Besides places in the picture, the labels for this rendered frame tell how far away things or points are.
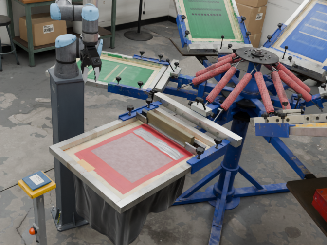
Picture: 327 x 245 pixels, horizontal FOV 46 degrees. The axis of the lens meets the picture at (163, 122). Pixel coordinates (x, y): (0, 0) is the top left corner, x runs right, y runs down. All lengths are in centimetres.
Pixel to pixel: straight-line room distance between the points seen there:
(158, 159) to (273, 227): 148
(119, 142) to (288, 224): 172
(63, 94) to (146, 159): 66
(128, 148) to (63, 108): 51
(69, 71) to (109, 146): 51
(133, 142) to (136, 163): 19
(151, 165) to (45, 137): 206
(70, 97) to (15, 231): 115
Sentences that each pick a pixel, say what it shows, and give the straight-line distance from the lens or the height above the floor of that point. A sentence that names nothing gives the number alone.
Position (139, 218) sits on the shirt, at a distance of 209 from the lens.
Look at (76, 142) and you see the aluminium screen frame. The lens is 216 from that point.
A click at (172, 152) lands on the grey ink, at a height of 96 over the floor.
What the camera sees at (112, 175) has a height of 96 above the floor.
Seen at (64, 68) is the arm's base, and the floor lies 126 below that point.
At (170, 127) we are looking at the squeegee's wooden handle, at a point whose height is 105.
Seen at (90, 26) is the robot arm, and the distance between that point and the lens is 183.
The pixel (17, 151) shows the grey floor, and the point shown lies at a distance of 380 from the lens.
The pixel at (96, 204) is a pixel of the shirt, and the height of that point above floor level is 73.
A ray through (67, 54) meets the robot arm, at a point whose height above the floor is 135.
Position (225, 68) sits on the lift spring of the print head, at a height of 120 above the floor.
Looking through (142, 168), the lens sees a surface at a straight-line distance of 202.
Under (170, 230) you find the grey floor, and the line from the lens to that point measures 305.
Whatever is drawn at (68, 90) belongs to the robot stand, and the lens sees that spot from 237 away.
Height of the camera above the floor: 221
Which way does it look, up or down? 31 degrees down
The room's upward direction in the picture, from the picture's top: 7 degrees clockwise
